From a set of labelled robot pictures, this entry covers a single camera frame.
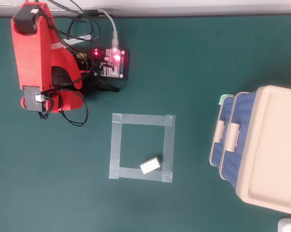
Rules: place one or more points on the beige drawer cabinet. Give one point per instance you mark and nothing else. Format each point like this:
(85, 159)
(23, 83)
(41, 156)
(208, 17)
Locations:
(275, 145)

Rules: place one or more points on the white zip tie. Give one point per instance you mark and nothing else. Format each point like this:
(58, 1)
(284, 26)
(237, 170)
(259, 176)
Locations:
(56, 46)

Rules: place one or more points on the black controller board with LEDs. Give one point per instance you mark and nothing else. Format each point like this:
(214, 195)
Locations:
(116, 60)

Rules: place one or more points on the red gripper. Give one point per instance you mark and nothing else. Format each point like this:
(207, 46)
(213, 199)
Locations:
(54, 104)

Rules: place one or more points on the white rectangular cube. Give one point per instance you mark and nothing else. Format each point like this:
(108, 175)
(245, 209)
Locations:
(150, 165)

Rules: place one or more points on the mint green object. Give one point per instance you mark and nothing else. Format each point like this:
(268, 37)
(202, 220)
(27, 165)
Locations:
(223, 97)

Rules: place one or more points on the white object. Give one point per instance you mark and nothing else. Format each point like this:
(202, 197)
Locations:
(288, 226)

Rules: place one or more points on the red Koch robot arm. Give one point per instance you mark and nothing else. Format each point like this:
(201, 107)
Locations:
(31, 55)

